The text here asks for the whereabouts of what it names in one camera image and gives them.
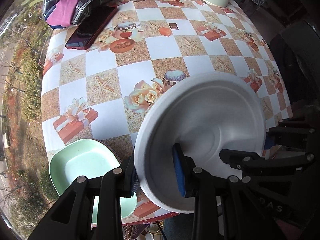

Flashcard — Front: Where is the red case smartphone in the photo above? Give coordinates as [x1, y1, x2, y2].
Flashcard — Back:
[65, 6, 118, 50]

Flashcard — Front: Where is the green square plate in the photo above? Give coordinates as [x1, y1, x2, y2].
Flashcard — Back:
[48, 138, 138, 224]

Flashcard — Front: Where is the patterned vinyl tablecloth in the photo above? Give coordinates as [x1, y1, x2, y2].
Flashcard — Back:
[41, 0, 292, 162]

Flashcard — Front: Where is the white paper bowl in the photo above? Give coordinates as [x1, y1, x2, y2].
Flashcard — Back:
[134, 72, 266, 213]

